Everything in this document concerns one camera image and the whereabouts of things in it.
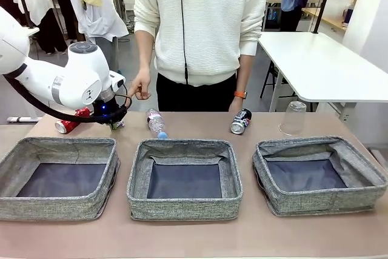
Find large white table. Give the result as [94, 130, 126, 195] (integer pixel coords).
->
[256, 31, 388, 113]

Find person's left forearm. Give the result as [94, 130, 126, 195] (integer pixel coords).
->
[235, 54, 254, 93]

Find clear bottle with blue cap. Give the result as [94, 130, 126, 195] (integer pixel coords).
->
[145, 108, 169, 140]

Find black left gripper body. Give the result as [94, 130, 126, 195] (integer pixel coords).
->
[92, 95, 122, 125]

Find clear plastic cup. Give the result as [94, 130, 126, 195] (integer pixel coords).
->
[278, 100, 307, 136]

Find grey fabric basket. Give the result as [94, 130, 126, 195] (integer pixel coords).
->
[126, 138, 244, 221]
[0, 136, 121, 222]
[252, 136, 388, 217]

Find wooden background table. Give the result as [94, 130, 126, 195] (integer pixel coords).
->
[303, 7, 348, 32]

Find person's right forearm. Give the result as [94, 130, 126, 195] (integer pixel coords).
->
[135, 30, 157, 73]

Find crushed red soda can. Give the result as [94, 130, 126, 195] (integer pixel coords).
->
[55, 107, 93, 134]

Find crushed dark blue soda can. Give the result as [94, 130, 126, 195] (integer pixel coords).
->
[230, 108, 253, 135]

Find bystander in white shirt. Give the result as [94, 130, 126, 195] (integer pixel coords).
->
[0, 0, 69, 55]

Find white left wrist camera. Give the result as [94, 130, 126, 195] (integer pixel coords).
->
[108, 70, 127, 93]

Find person in white sweater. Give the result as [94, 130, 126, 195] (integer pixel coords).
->
[133, 0, 267, 113]

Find person's right hand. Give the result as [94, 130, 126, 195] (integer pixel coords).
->
[127, 69, 152, 101]

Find translucent plastic box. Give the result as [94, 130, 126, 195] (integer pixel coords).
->
[329, 0, 355, 14]

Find person's left hand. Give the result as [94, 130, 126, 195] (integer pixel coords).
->
[229, 98, 248, 114]

